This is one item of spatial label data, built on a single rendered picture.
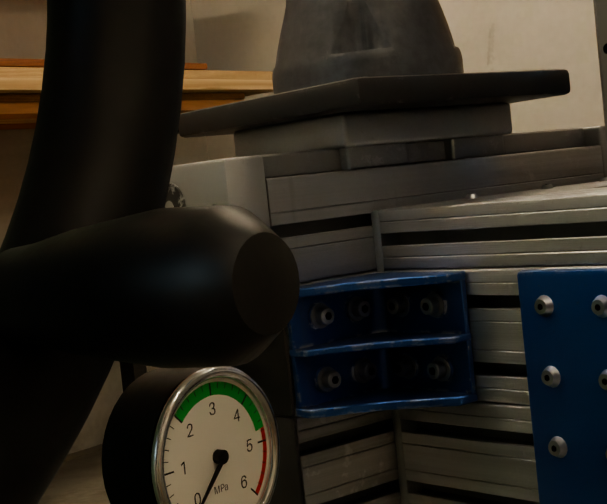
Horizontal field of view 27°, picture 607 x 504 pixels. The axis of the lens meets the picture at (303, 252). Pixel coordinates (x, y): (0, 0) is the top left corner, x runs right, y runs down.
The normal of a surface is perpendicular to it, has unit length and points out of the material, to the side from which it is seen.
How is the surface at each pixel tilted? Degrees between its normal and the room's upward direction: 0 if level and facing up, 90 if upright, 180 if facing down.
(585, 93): 90
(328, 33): 73
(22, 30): 90
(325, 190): 90
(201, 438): 90
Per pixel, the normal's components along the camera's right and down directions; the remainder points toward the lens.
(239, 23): -0.58, 0.11
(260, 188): 0.62, -0.03
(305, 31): -0.70, -0.19
